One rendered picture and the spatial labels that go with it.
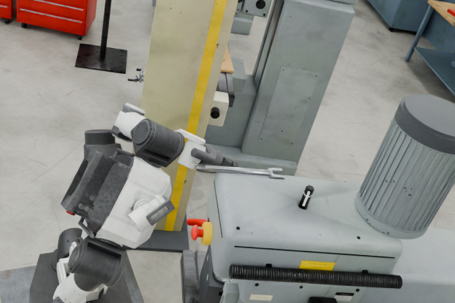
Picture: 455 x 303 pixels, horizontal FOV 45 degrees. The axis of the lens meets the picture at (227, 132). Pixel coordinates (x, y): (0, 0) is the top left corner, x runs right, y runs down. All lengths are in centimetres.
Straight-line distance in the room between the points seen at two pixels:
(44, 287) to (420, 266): 180
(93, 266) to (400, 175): 94
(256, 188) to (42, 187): 289
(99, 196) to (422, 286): 96
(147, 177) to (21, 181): 255
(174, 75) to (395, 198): 197
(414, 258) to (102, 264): 92
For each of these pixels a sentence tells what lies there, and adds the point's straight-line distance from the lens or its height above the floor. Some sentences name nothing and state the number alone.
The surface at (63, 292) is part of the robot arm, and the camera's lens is 192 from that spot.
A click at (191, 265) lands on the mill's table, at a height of 97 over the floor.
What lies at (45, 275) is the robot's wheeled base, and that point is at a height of 57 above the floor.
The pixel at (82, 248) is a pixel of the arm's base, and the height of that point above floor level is 149.
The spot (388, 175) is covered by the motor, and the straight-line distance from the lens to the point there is 139.
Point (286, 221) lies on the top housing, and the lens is 136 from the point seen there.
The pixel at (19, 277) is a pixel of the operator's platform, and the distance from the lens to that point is 308.
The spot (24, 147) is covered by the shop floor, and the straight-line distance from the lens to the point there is 453.
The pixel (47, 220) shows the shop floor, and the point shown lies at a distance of 392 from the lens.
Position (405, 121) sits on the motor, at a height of 219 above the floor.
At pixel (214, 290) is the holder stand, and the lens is 216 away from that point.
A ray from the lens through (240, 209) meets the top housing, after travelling 135.
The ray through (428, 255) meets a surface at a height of 176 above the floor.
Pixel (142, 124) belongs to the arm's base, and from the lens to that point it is 173.
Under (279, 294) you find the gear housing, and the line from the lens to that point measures 149.
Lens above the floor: 277
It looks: 33 degrees down
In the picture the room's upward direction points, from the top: 15 degrees clockwise
